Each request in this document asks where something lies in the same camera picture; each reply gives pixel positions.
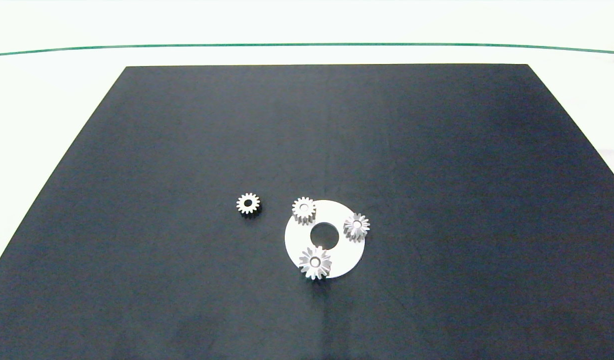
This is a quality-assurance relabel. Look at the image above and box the larger steel gear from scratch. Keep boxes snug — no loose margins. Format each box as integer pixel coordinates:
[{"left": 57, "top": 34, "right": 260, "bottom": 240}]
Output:
[{"left": 298, "top": 246, "right": 333, "bottom": 281}]

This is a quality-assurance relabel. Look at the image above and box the dark rectangular mat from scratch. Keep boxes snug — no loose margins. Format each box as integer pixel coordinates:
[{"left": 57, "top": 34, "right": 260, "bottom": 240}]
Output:
[{"left": 0, "top": 64, "right": 614, "bottom": 360}]

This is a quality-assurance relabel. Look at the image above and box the small steel gear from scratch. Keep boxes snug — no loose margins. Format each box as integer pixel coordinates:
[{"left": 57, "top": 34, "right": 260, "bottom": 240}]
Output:
[
  {"left": 236, "top": 193, "right": 261, "bottom": 216},
  {"left": 292, "top": 196, "right": 317, "bottom": 226},
  {"left": 343, "top": 213, "right": 371, "bottom": 244}
]

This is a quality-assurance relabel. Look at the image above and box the round white plate with pins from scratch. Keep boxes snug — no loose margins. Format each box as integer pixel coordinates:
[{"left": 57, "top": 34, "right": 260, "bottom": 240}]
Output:
[{"left": 285, "top": 200, "right": 365, "bottom": 279}]

